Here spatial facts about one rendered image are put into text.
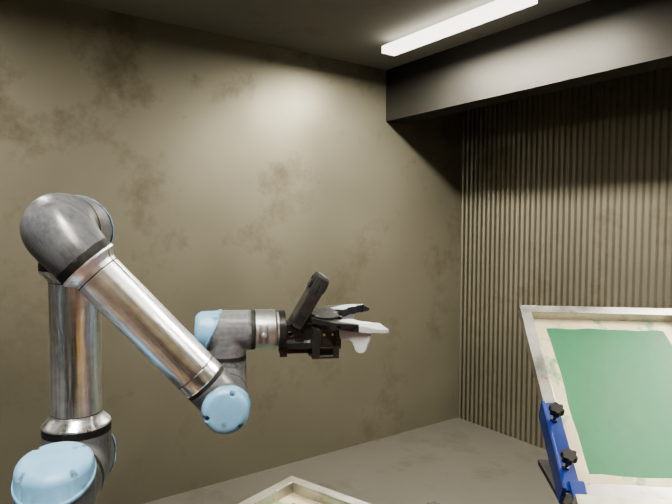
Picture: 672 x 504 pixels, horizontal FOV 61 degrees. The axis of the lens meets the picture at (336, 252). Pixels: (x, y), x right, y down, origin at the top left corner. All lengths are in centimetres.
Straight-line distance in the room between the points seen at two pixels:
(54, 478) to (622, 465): 148
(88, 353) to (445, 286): 462
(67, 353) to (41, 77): 294
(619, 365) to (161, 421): 297
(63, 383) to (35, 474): 17
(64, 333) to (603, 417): 155
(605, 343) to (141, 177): 291
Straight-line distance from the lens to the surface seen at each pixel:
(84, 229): 95
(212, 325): 106
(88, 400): 112
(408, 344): 523
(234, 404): 94
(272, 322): 106
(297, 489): 206
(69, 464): 102
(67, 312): 108
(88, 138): 388
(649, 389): 214
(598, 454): 191
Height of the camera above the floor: 185
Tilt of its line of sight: 2 degrees down
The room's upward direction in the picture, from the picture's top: straight up
